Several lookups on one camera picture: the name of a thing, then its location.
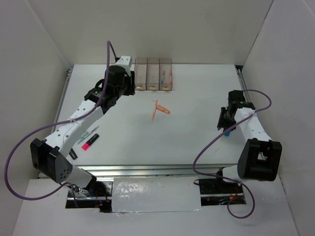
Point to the aluminium frame rail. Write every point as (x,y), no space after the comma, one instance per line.
(130,143)

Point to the left brown transparent container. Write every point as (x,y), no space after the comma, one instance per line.
(140,70)

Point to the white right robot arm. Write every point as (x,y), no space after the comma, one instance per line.
(261,155)

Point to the white front cover panel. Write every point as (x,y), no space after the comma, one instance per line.
(155,194)

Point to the orange pen cap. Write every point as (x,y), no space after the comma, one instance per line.
(163,109)

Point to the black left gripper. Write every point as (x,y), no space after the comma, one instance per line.
(131,81)

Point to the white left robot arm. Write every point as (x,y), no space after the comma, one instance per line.
(49,156)

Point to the right brown transparent container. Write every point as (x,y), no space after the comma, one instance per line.
(165,64)

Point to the orange pen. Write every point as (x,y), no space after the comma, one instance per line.
(170,79)
(154,111)

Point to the pink black highlighter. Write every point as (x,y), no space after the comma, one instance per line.
(88,143)

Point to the green black highlighter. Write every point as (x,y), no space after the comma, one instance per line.
(73,155)

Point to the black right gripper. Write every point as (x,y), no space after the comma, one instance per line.
(222,123)

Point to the blue transparent pen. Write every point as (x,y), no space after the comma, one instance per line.
(90,132)

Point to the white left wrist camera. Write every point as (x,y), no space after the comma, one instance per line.
(125,62)

